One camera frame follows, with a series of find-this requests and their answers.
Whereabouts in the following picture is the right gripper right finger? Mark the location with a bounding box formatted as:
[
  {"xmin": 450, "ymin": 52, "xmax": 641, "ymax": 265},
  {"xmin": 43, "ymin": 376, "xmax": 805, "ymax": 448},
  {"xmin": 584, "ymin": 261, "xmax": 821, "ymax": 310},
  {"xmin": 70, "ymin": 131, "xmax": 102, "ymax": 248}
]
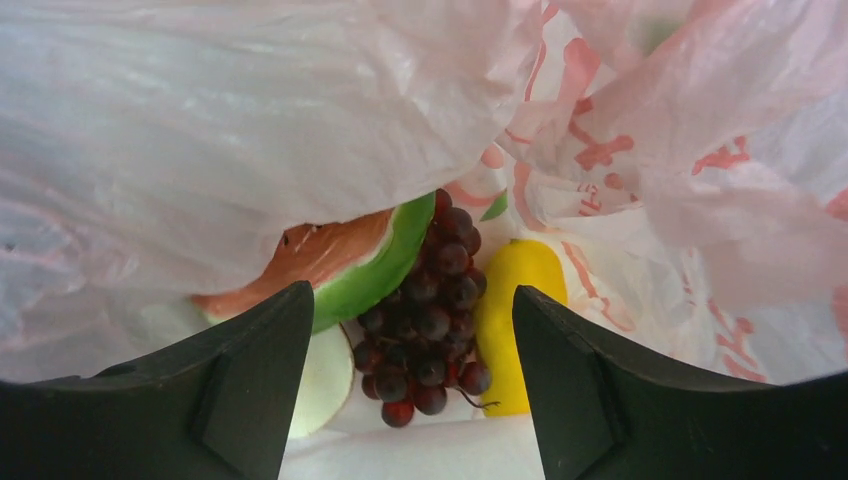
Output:
[{"xmin": 512, "ymin": 286, "xmax": 847, "ymax": 479}]

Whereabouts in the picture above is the yellow fruit in bag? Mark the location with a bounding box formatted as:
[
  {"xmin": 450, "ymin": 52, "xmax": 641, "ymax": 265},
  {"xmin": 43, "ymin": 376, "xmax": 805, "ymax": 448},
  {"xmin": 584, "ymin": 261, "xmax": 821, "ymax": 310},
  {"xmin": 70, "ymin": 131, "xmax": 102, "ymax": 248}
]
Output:
[{"xmin": 473, "ymin": 240, "xmax": 568, "ymax": 418}]

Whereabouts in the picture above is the watermelon slice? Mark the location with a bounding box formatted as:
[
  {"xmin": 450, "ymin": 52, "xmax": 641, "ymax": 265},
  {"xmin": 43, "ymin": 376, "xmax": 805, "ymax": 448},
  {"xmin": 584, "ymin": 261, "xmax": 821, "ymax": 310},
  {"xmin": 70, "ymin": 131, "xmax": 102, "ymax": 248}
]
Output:
[{"xmin": 191, "ymin": 193, "xmax": 436, "ymax": 333}]

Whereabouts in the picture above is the pink plastic grocery bag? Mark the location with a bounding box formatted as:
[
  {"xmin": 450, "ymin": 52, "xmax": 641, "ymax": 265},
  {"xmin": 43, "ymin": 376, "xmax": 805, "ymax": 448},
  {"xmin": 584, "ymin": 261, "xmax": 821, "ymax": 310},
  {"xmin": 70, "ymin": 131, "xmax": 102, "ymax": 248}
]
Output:
[{"xmin": 1, "ymin": 1, "xmax": 847, "ymax": 479}]

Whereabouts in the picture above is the dark red grapes bunch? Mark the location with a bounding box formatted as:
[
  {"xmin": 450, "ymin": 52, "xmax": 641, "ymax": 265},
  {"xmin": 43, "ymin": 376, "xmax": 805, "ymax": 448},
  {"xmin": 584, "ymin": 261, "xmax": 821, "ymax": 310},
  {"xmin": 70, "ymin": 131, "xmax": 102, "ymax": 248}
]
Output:
[{"xmin": 352, "ymin": 189, "xmax": 498, "ymax": 428}]

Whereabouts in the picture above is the white round slice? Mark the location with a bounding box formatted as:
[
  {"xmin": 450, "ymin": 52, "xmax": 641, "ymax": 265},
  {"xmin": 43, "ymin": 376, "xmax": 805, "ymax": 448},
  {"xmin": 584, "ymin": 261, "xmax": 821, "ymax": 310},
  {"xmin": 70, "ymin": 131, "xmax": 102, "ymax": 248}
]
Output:
[{"xmin": 288, "ymin": 325, "xmax": 354, "ymax": 440}]

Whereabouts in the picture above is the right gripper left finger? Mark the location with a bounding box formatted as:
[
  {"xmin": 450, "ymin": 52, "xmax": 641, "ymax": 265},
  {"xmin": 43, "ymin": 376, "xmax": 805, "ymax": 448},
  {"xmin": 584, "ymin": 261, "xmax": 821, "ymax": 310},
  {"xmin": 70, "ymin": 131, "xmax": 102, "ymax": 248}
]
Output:
[{"xmin": 1, "ymin": 281, "xmax": 314, "ymax": 479}]

